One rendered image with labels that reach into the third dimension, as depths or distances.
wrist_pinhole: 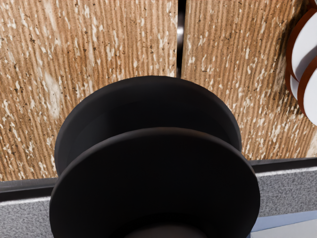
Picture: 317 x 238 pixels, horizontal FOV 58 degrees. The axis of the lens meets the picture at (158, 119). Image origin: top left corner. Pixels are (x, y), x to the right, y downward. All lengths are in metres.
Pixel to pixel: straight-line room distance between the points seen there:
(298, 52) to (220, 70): 0.06
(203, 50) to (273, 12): 0.06
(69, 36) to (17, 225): 0.26
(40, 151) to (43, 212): 0.11
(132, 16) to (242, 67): 0.11
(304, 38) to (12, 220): 0.37
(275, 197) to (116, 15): 0.31
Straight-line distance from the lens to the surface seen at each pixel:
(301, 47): 0.26
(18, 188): 0.37
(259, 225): 0.54
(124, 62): 0.25
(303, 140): 0.35
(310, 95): 0.26
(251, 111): 0.30
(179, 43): 0.27
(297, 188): 0.43
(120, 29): 0.24
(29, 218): 0.41
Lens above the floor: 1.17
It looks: 59 degrees down
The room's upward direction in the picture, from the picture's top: 169 degrees clockwise
